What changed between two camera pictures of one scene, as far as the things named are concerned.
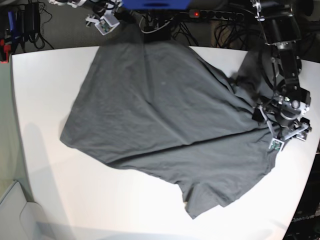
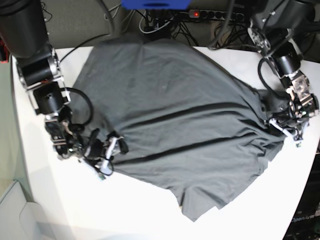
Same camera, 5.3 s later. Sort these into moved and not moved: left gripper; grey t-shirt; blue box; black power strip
Moved: left gripper; grey t-shirt
Not moved: blue box; black power strip
